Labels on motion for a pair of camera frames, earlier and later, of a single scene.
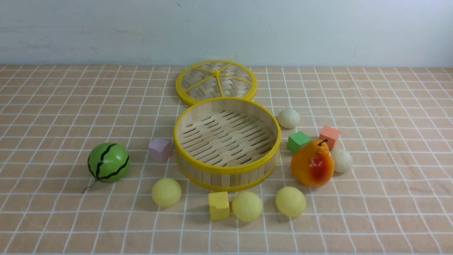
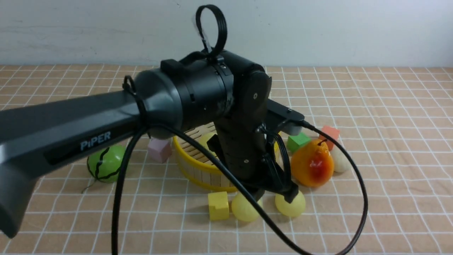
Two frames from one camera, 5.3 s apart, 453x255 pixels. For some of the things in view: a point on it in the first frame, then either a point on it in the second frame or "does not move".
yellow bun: (166, 192) → (204, 138)
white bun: (343, 160) does not move
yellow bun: (290, 201) does not move
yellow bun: (247, 206) does not move
